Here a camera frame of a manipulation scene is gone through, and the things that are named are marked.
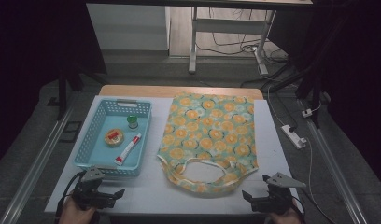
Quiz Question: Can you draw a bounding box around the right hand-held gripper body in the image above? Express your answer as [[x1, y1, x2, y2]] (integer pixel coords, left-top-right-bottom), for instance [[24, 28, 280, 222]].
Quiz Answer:
[[249, 172, 306, 217]]

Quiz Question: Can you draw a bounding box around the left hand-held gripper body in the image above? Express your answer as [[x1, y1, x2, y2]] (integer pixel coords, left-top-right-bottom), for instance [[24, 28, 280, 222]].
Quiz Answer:
[[70, 166, 117, 211]]

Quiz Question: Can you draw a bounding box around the light blue plastic basket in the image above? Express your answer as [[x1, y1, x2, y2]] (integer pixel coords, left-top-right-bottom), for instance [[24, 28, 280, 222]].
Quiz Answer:
[[73, 97, 153, 178]]

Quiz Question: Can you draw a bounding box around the white tube with red cap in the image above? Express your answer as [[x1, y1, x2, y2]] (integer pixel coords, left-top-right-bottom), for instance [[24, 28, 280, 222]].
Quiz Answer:
[[114, 133, 143, 166]]

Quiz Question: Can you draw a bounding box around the small green-capped bottle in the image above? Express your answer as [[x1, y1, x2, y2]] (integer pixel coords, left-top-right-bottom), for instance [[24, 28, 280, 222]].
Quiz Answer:
[[126, 114, 139, 130]]

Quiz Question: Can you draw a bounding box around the orange fruit print bag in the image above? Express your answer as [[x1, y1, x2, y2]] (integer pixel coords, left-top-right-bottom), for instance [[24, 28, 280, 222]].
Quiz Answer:
[[156, 91, 260, 194]]

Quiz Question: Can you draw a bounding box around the person's right hand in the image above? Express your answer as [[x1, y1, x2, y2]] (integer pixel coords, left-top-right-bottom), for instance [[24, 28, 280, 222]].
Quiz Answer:
[[267, 206, 304, 224]]

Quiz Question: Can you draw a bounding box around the person's left hand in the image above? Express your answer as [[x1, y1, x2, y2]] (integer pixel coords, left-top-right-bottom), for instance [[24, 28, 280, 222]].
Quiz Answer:
[[58, 197, 97, 224]]

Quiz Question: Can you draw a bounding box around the white table mat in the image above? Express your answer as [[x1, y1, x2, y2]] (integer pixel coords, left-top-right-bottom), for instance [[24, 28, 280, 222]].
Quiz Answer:
[[44, 95, 304, 216]]

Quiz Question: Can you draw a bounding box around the white power strip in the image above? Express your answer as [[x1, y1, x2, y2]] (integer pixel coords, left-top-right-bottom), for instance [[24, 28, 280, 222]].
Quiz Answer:
[[280, 124, 308, 150]]

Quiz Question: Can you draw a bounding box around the black metal stand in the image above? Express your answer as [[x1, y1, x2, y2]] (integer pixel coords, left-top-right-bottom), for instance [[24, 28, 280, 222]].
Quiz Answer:
[[56, 60, 87, 121], [295, 60, 329, 129]]

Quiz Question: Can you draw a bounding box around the black curtain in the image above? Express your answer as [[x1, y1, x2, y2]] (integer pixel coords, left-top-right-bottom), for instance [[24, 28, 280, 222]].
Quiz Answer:
[[0, 0, 107, 169], [269, 0, 381, 191]]

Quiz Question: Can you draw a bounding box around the white cabinet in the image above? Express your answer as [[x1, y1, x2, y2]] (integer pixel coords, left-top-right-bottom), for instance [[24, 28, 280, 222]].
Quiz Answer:
[[85, 3, 172, 52]]

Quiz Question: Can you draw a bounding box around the white-framed desk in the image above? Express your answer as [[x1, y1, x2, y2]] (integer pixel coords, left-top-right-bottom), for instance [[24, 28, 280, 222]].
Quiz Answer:
[[85, 0, 314, 76]]

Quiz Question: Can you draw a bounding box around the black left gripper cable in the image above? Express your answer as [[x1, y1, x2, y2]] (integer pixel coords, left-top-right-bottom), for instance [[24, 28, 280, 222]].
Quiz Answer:
[[55, 170, 87, 218]]

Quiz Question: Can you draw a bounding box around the long white cable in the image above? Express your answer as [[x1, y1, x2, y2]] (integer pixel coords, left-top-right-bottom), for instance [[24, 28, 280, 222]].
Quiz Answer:
[[304, 138, 336, 224]]

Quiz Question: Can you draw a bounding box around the aluminium frame rail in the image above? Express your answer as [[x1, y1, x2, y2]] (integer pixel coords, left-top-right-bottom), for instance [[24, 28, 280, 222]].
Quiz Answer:
[[299, 99, 371, 224], [0, 104, 75, 224]]

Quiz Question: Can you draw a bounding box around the thin white cable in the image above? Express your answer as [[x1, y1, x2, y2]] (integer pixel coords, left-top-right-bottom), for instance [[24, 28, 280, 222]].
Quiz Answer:
[[267, 63, 287, 127]]

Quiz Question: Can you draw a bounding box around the thick black cable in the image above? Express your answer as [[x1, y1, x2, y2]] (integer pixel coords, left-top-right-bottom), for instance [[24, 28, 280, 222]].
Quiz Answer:
[[239, 62, 304, 130]]

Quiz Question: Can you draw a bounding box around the tangle of black floor cables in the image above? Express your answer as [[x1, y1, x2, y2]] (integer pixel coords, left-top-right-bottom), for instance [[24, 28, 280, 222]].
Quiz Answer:
[[196, 7, 289, 63]]

